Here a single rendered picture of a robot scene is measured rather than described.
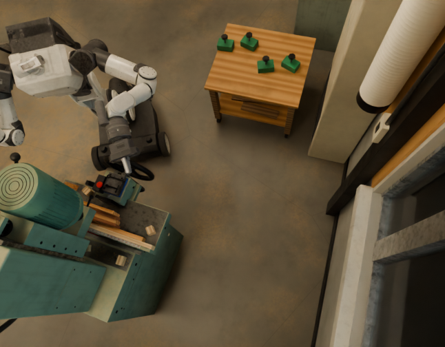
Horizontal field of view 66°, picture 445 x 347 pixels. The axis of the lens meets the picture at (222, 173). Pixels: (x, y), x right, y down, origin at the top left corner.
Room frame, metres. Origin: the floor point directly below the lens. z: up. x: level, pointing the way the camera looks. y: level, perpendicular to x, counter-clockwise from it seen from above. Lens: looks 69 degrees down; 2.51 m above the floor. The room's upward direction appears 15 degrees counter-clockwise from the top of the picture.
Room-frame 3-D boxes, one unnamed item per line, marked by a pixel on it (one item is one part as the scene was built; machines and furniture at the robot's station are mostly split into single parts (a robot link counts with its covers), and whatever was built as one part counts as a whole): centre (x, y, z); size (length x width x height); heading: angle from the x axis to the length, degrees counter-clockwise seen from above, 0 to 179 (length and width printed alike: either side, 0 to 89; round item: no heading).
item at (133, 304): (0.43, 0.74, 0.36); 0.58 x 0.45 x 0.71; 147
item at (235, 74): (1.46, -0.46, 0.32); 0.66 x 0.57 x 0.64; 59
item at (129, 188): (0.67, 0.54, 0.91); 0.15 x 0.14 x 0.09; 57
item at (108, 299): (0.42, 0.74, 0.76); 0.57 x 0.45 x 0.09; 147
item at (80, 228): (0.51, 0.69, 1.03); 0.14 x 0.07 x 0.09; 147
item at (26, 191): (0.53, 0.67, 1.35); 0.18 x 0.18 x 0.31
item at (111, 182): (0.67, 0.54, 0.99); 0.13 x 0.11 x 0.06; 57
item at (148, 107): (1.53, 0.63, 0.19); 0.64 x 0.52 x 0.33; 177
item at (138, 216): (0.60, 0.58, 0.87); 0.61 x 0.30 x 0.06; 57
